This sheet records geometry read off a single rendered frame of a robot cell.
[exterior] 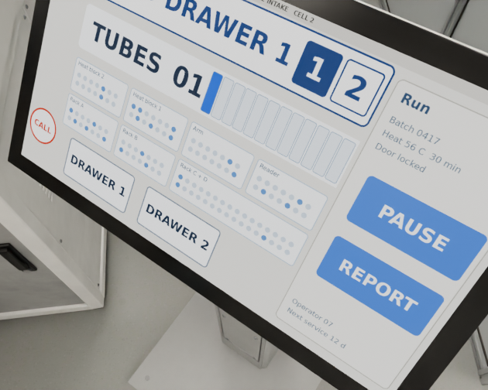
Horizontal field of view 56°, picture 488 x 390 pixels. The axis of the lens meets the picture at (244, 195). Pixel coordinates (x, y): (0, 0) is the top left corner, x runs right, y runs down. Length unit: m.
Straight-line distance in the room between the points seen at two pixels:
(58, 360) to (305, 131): 1.27
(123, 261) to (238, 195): 1.18
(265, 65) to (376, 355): 0.27
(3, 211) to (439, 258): 0.76
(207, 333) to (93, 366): 0.35
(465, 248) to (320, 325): 0.15
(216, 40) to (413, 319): 0.29
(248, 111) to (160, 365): 1.11
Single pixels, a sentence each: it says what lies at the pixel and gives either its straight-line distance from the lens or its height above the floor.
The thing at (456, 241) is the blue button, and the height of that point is 1.10.
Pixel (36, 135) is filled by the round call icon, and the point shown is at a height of 1.00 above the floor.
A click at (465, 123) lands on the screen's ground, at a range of 0.37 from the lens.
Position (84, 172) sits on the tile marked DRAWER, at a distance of 0.54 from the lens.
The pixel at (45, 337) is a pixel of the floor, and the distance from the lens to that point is 1.58.
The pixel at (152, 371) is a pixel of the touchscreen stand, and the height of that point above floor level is 0.03.
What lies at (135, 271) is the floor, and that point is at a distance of 1.56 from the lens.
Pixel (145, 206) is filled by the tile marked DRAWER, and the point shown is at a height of 1.00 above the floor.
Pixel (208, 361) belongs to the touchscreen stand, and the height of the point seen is 0.04.
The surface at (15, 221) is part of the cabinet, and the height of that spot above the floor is 0.64.
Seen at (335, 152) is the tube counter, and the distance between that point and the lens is 0.39.
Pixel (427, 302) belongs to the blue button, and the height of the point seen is 1.06.
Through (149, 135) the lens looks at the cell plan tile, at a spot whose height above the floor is 1.06.
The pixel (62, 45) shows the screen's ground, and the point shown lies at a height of 1.09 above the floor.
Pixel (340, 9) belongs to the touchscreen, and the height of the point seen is 1.19.
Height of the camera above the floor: 1.43
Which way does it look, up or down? 60 degrees down
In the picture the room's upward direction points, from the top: 1 degrees counter-clockwise
